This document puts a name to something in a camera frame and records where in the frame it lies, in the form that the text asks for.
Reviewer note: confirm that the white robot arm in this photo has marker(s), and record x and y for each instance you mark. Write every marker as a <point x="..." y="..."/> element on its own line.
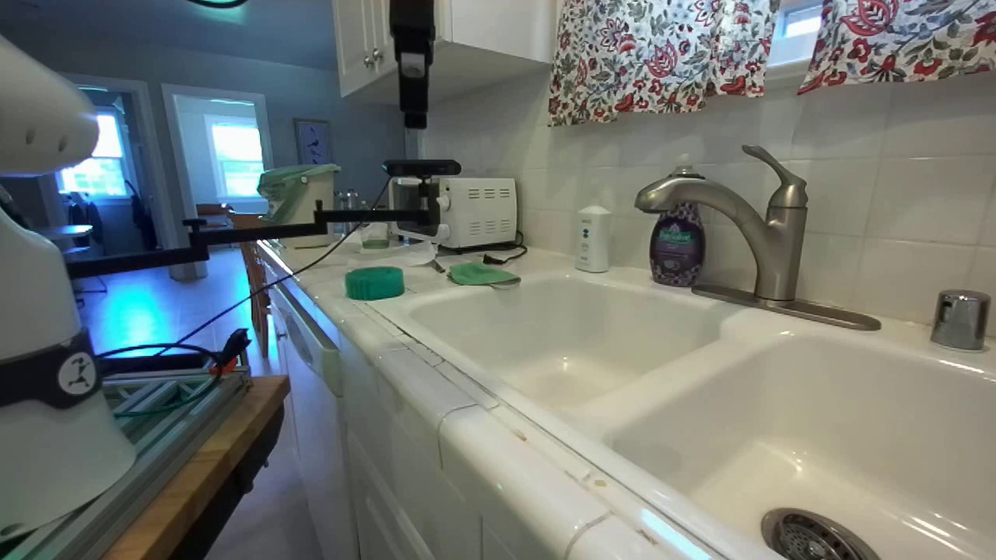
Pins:
<point x="56" y="437"/>

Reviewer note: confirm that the green round sponge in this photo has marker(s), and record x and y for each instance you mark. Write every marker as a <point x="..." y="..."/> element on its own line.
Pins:
<point x="374" y="285"/>

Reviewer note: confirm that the white toaster oven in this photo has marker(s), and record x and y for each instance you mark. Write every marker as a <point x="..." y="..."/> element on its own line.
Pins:
<point x="478" y="213"/>

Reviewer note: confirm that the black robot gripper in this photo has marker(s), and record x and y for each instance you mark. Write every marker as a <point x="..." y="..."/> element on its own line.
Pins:
<point x="411" y="29"/>

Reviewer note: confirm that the purple dish soap bottle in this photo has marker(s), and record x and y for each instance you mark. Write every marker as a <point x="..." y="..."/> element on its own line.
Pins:
<point x="676" y="244"/>

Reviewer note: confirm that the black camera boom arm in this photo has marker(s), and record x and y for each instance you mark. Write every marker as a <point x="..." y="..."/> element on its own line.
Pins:
<point x="200" y="240"/>

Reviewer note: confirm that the white double basin sink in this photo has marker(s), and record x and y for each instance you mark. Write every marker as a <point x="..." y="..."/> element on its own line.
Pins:
<point x="724" y="413"/>

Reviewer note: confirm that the white soap pump bottle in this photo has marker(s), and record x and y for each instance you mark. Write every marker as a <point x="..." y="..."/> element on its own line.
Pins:
<point x="594" y="236"/>

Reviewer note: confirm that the floral curtain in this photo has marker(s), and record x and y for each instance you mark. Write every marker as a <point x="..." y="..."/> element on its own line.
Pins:
<point x="651" y="58"/>
<point x="900" y="40"/>

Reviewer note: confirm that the metal sink drain strainer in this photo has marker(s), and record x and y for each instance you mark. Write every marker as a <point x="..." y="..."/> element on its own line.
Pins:
<point x="811" y="536"/>

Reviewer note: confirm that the brushed steel kitchen faucet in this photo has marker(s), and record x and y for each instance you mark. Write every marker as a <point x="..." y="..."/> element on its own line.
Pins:
<point x="773" y="236"/>

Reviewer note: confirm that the green lidded container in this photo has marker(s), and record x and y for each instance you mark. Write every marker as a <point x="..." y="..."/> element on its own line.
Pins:
<point x="295" y="192"/>

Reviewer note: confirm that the white upper cabinets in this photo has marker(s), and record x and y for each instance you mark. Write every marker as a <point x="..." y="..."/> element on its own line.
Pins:
<point x="478" y="44"/>

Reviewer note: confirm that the steel sink soap dispenser cap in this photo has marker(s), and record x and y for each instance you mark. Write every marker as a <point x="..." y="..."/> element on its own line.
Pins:
<point x="959" y="317"/>

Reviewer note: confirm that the green cloth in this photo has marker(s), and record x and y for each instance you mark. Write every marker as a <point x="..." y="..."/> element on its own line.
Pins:
<point x="481" y="275"/>

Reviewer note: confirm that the wooden robot cart top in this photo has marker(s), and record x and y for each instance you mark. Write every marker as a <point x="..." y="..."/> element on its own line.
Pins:
<point x="187" y="514"/>

